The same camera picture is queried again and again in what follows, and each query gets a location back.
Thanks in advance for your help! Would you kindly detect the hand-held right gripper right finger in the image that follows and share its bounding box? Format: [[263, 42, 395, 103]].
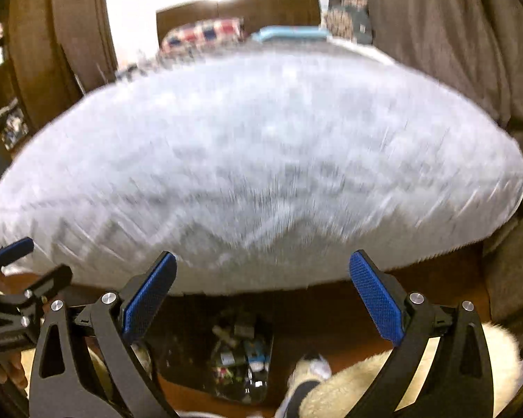
[[349, 250, 495, 418]]

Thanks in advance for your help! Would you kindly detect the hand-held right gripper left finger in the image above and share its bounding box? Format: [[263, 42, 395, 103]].
[[28, 251, 179, 418]]

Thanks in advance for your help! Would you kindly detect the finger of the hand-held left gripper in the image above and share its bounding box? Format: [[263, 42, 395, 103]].
[[0, 237, 35, 277], [0, 265, 73, 320]]

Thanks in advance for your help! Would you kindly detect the clear bag of bottles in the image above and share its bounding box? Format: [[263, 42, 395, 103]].
[[154, 302, 274, 405]]

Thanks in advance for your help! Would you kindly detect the heap of mixed small packages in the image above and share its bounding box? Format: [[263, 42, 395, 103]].
[[209, 309, 271, 395]]

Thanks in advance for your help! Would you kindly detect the person's left hand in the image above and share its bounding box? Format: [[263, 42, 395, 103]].
[[0, 349, 28, 390]]

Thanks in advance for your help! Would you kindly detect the yellow fluffy rug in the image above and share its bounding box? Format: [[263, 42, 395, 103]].
[[87, 322, 523, 418]]

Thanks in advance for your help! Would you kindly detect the wooden shelf with items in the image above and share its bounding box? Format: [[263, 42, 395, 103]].
[[0, 22, 31, 149]]

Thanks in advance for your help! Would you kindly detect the grey fluffy blanket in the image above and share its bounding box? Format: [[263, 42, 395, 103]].
[[0, 39, 523, 297]]

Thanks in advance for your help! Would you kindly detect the cluttered bedside table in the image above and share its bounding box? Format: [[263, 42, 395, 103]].
[[115, 50, 162, 83]]

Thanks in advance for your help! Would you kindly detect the brown curtain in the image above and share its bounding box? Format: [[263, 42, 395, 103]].
[[9, 0, 119, 96], [329, 0, 523, 345]]

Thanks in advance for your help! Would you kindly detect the checkered colourful pillow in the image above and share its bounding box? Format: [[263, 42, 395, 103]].
[[160, 17, 245, 54]]

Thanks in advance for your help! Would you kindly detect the blue cushion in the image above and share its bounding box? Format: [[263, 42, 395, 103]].
[[250, 26, 332, 45]]

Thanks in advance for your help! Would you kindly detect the dark wooden headboard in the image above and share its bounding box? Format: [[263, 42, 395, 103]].
[[156, 0, 322, 40]]

